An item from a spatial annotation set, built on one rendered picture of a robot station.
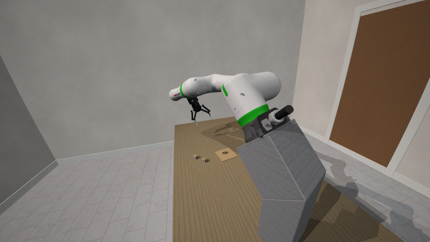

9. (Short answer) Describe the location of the tan square mat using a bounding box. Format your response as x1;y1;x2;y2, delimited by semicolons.
215;148;238;162

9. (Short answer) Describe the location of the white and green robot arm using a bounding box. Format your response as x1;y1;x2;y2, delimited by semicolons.
169;72;294;143

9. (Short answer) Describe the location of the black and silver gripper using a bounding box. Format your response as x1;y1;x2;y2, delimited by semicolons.
191;102;212;126

